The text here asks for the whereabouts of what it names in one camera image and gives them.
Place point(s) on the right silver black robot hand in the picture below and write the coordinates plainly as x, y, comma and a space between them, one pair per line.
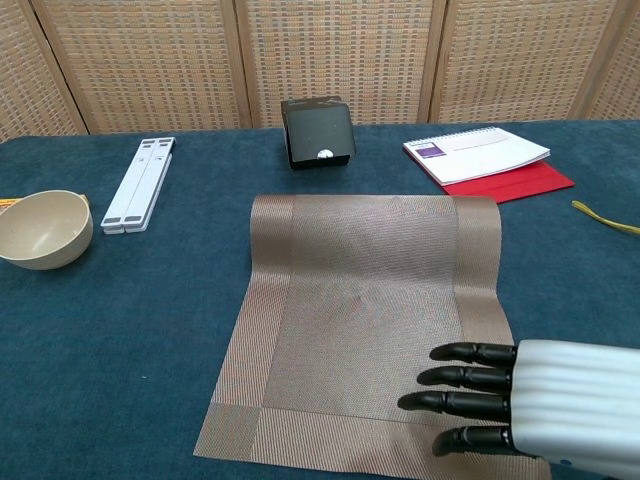
575, 400

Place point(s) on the beige woven placemat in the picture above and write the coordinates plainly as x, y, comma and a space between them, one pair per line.
360, 300

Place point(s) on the beige bowl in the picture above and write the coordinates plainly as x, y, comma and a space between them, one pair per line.
40, 230

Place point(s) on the red folder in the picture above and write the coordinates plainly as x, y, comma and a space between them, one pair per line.
525, 187

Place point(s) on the white spiral desk calendar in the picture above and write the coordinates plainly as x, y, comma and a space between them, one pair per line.
475, 155

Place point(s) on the black cardboard box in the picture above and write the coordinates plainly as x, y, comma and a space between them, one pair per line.
317, 130

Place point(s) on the blue table cover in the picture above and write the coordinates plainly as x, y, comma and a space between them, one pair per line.
175, 300

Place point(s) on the woven wooden folding screen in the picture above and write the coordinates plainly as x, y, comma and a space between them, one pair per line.
320, 50

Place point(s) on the white folded laptop stand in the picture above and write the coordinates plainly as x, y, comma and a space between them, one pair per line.
135, 190

